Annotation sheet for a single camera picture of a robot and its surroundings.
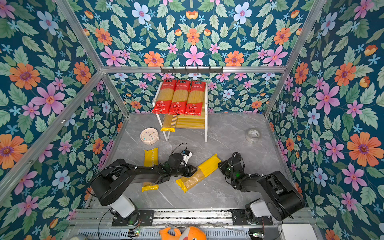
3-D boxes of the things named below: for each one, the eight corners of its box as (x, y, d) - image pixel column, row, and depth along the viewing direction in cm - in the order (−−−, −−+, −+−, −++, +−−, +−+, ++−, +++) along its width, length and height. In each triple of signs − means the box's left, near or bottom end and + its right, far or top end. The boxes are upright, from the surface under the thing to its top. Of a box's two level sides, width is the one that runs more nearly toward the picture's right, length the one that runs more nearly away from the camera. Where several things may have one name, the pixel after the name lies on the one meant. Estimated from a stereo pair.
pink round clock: (139, 145, 104) (137, 142, 101) (144, 130, 112) (142, 127, 109) (157, 145, 104) (155, 142, 101) (160, 130, 112) (159, 127, 109)
